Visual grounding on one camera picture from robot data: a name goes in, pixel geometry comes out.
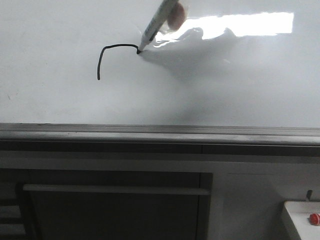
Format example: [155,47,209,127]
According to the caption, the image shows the white whiteboard marker pen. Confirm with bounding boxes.
[136,0,178,55]

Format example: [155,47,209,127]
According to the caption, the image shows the red round magnet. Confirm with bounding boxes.
[167,2,186,31]

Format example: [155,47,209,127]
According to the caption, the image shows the large white whiteboard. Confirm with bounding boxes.
[0,0,320,146]

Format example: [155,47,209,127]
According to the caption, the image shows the white control box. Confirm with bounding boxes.
[281,201,320,240]

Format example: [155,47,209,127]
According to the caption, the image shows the red emergency stop button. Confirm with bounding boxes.
[309,213,320,226]

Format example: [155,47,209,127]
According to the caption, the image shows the dark cabinet with rail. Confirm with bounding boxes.
[0,169,213,240]

